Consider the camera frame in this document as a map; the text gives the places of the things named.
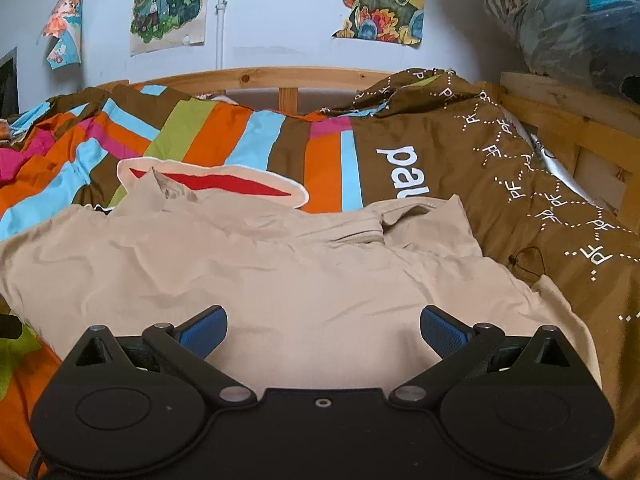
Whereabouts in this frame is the dark picture frame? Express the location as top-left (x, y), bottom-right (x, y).
top-left (0, 47), bottom-right (21, 120)

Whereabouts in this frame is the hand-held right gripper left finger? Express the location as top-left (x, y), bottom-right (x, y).
top-left (62, 305), bottom-right (259, 407)

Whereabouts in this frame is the clear plastic bag of clothes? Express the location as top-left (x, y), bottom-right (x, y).
top-left (459, 0), bottom-right (640, 100)

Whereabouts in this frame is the wooden bed frame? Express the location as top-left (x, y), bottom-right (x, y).
top-left (95, 66), bottom-right (640, 235)

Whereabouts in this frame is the orange and blue cartoon poster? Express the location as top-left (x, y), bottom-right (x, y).
top-left (41, 0), bottom-right (85, 71)

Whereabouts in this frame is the colourful landscape cartoon poster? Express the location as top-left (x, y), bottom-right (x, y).
top-left (326, 0), bottom-right (428, 47)

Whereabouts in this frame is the green cartoon figure poster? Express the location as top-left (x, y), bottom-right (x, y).
top-left (129, 0), bottom-right (208, 57)

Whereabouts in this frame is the white wall pipe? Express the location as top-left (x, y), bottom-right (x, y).
top-left (214, 0), bottom-right (232, 71)

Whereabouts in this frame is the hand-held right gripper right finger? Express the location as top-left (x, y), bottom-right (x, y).
top-left (389, 305), bottom-right (577, 407)

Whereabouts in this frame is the silver foil mat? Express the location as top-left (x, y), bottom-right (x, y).
top-left (517, 121), bottom-right (622, 213)

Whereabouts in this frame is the colourful striped brown blanket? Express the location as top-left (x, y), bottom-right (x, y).
top-left (0, 67), bottom-right (640, 480)

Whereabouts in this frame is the beige shirt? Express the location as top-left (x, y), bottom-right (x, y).
top-left (0, 167), bottom-right (602, 413)

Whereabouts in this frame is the black hair tie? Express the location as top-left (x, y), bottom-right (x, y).
top-left (507, 246), bottom-right (549, 279)

